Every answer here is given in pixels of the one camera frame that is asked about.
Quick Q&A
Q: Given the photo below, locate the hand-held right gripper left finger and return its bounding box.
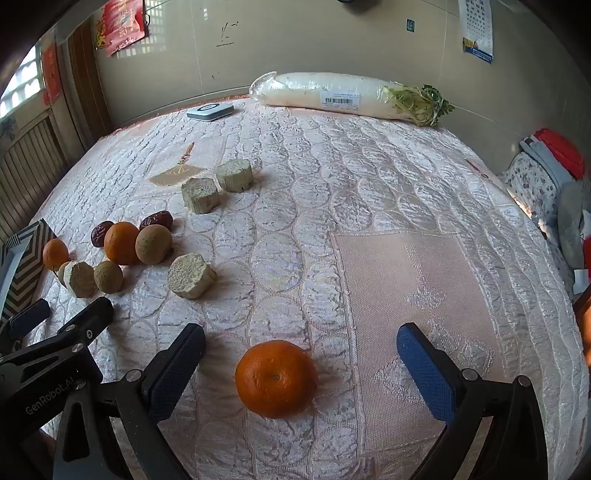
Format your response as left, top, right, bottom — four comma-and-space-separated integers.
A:
52, 323, 206, 480

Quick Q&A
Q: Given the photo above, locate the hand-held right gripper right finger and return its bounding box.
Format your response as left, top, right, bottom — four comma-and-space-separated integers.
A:
396, 322, 553, 480

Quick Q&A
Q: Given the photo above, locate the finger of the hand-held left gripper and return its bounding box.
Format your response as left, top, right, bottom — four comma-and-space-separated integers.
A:
0, 296, 115, 384
0, 298, 51, 354

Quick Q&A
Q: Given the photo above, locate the brown round fruit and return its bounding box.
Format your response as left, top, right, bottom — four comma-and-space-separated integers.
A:
93, 260, 124, 295
135, 225, 173, 266

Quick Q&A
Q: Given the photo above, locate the striped rim white tray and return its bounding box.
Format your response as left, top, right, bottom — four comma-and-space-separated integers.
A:
0, 218, 58, 324

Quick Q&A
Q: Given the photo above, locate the small orange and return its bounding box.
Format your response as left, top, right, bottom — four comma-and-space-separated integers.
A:
43, 239, 70, 271

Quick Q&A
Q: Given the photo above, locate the orange with stem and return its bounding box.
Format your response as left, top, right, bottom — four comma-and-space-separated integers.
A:
104, 222, 140, 266

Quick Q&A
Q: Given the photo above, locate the large orange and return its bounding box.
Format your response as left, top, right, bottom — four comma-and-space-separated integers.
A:
235, 340, 319, 419

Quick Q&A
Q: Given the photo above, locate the red date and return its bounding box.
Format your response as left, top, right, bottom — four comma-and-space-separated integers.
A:
139, 210, 174, 232
90, 220, 115, 249

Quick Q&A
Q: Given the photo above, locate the wooden slatted panel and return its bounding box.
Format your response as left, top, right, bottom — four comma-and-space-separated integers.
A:
0, 115, 70, 241

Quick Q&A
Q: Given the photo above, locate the grey cloth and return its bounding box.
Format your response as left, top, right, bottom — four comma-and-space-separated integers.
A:
556, 180, 591, 271

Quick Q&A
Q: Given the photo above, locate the window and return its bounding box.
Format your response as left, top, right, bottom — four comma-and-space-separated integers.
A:
0, 44, 47, 121

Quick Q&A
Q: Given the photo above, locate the white remote control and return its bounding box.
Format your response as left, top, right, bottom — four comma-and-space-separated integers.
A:
187, 103, 234, 122

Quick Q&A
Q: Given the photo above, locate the light blue cloth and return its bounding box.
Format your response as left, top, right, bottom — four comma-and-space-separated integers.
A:
519, 137, 575, 185

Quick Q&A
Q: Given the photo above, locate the red window banner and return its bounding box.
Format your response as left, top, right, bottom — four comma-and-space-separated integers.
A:
41, 39, 63, 106

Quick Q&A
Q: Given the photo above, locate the red cloth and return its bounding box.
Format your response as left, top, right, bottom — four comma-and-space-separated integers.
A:
534, 128, 586, 181

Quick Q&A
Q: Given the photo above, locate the plastic wrapped daikon radish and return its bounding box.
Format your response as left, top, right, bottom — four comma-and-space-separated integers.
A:
249, 71, 455, 127

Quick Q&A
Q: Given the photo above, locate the red wall hanging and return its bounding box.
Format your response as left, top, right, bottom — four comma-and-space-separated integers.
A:
95, 0, 151, 57

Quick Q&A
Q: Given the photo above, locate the wall calendar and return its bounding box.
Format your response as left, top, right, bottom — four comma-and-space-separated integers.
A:
458, 0, 495, 64

